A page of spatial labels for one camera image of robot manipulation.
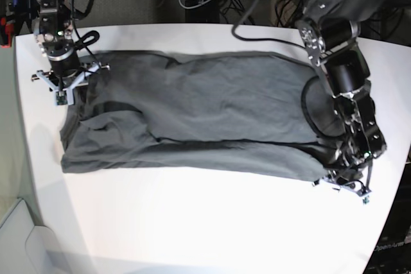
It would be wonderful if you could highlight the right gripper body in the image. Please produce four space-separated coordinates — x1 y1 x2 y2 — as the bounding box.
30 62 110 92

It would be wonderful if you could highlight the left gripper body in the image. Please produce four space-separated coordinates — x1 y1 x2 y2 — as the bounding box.
311 166 375 198

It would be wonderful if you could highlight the dark grey t-shirt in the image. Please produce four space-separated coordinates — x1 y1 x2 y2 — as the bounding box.
60 51 337 182

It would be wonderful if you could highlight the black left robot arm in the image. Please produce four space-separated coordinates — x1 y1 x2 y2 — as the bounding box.
296 0 387 198

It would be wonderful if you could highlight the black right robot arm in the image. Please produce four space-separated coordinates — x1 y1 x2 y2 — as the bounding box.
33 0 110 98

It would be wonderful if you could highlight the red and black clamp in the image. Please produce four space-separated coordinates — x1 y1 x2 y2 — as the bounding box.
1 16 14 48

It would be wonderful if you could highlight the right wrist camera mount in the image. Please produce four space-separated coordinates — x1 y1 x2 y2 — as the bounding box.
31 62 110 106

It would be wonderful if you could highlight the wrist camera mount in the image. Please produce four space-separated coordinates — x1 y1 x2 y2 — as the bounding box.
311 164 375 206
31 62 110 106

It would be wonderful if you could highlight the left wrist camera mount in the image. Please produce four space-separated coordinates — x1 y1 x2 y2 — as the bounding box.
311 164 375 206

